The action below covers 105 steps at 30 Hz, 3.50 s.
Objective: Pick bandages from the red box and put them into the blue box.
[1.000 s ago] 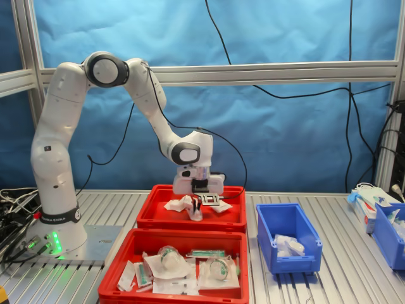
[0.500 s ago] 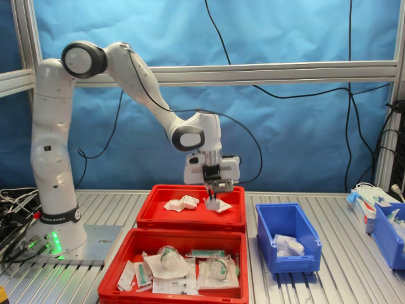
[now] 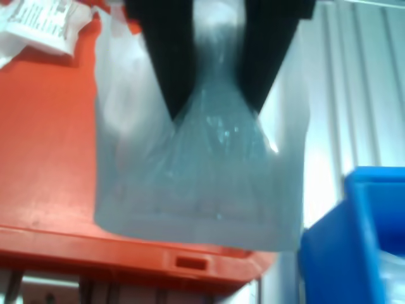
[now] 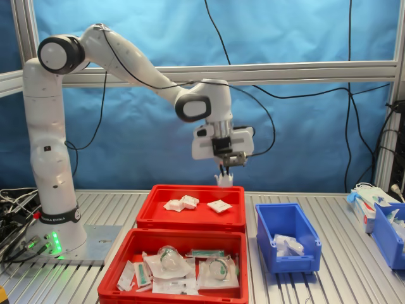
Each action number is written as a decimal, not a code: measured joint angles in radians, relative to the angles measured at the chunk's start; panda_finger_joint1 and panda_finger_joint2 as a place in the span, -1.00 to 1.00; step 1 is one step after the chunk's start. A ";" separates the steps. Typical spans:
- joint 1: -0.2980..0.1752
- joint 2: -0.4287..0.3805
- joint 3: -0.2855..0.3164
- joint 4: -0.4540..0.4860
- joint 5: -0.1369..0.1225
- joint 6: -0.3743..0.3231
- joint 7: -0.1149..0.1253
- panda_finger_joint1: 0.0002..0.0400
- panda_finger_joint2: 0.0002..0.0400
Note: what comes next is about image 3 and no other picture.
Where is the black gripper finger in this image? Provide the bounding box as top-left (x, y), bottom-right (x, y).
top-left (237, 0), bottom-right (317, 114)
top-left (125, 0), bottom-right (197, 124)

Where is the clear blister bandage packet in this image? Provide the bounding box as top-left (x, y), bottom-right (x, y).
top-left (94, 0), bottom-right (313, 253)

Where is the red box with bandages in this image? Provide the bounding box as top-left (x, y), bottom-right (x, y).
top-left (0, 0), bottom-right (276, 297)

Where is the blue plastic box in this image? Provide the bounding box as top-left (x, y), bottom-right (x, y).
top-left (299, 166), bottom-right (405, 304)

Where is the white labelled bandage packet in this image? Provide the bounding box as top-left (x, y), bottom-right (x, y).
top-left (0, 0), bottom-right (92, 69)

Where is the large clear bandage packet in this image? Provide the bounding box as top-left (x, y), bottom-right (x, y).
top-left (378, 248), bottom-right (405, 304)

